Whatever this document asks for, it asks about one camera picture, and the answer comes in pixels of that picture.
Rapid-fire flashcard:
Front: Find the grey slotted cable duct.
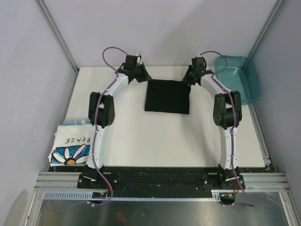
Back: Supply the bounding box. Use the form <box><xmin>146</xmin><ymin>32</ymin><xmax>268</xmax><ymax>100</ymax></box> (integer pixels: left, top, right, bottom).
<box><xmin>42</xmin><ymin>190</ymin><xmax>223</xmax><ymax>202</ymax></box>

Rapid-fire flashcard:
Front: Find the white daisy t-shirt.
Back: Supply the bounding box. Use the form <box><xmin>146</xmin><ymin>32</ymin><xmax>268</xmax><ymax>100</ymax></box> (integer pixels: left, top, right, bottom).
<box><xmin>48</xmin><ymin>124</ymin><xmax>93</xmax><ymax>167</ymax></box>

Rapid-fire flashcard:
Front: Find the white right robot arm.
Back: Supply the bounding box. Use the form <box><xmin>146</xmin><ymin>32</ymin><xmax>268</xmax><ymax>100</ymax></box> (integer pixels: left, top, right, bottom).
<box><xmin>182</xmin><ymin>56</ymin><xmax>242</xmax><ymax>189</ymax></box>

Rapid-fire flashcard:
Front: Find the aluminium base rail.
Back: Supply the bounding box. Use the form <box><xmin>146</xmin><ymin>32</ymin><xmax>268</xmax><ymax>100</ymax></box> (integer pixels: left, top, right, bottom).
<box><xmin>35</xmin><ymin>172</ymin><xmax>290</xmax><ymax>192</ymax></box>

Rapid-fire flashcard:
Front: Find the right aluminium frame post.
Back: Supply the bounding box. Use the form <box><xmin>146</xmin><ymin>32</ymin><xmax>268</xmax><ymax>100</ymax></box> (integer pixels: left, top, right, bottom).
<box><xmin>247</xmin><ymin>0</ymin><xmax>287</xmax><ymax>59</ymax></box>

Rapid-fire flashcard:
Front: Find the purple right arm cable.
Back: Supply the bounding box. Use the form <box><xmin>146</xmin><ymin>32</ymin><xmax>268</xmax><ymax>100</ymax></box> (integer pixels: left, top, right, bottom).
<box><xmin>199</xmin><ymin>50</ymin><xmax>256</xmax><ymax>208</ymax></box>

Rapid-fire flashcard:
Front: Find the black t-shirt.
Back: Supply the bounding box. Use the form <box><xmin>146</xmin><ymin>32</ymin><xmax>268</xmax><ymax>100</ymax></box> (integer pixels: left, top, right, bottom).
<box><xmin>144</xmin><ymin>80</ymin><xmax>191</xmax><ymax>114</ymax></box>

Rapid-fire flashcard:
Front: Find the aluminium frame post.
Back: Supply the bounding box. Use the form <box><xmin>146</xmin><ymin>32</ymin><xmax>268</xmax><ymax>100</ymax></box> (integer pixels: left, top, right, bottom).
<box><xmin>35</xmin><ymin>0</ymin><xmax>79</xmax><ymax>73</ymax></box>
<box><xmin>247</xmin><ymin>0</ymin><xmax>287</xmax><ymax>59</ymax></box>

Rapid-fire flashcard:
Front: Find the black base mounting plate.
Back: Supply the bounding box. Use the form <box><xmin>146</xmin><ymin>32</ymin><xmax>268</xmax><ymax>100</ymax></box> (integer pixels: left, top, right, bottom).
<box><xmin>48</xmin><ymin>166</ymin><xmax>246</xmax><ymax>205</ymax></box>

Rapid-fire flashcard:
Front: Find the left aluminium frame post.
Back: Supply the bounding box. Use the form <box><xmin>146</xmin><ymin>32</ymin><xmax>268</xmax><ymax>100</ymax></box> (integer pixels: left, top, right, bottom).
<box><xmin>35</xmin><ymin>0</ymin><xmax>79</xmax><ymax>73</ymax></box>

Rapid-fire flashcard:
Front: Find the teal plastic bin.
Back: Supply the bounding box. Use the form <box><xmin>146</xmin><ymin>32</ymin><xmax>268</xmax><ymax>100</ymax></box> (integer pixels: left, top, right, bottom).
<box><xmin>214</xmin><ymin>56</ymin><xmax>261</xmax><ymax>105</ymax></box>

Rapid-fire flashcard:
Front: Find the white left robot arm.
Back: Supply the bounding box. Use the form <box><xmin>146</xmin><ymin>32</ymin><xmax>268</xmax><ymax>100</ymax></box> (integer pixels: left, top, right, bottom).
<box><xmin>83</xmin><ymin>54</ymin><xmax>152</xmax><ymax>188</ymax></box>

